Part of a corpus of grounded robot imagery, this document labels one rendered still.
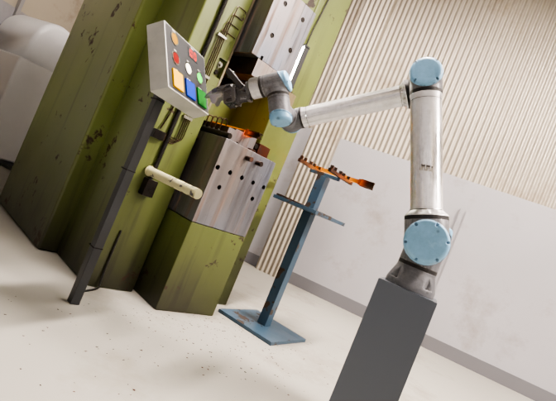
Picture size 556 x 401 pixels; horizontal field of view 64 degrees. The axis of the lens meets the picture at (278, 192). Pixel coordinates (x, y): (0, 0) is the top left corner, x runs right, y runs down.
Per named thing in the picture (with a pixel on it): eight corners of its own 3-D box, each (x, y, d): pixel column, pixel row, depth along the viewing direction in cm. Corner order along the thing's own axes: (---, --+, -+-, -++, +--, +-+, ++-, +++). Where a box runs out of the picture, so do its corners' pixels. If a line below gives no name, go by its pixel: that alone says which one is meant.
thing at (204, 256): (213, 316, 243) (245, 237, 244) (155, 310, 216) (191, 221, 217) (163, 276, 283) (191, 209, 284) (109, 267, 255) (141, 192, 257)
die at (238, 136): (251, 152, 239) (257, 137, 240) (224, 138, 225) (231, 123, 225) (208, 139, 269) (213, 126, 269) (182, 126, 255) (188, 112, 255)
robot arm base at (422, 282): (433, 298, 176) (442, 274, 176) (433, 301, 158) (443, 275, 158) (387, 278, 183) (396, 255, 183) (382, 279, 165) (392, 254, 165)
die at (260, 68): (276, 92, 240) (283, 76, 240) (251, 74, 226) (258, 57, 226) (231, 85, 270) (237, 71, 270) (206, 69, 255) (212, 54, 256)
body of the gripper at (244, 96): (222, 103, 184) (248, 97, 181) (220, 84, 186) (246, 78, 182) (229, 109, 191) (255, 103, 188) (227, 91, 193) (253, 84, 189)
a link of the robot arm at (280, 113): (297, 126, 184) (293, 98, 186) (289, 117, 173) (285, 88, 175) (275, 131, 186) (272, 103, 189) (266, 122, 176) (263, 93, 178)
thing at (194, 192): (200, 202, 187) (205, 190, 187) (190, 198, 183) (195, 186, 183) (151, 177, 218) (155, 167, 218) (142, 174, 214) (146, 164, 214)
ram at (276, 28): (298, 87, 250) (324, 22, 251) (251, 52, 223) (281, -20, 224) (251, 81, 280) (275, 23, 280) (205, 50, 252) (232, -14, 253)
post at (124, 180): (79, 305, 185) (179, 69, 187) (69, 304, 182) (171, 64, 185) (75, 301, 188) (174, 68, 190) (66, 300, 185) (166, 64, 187)
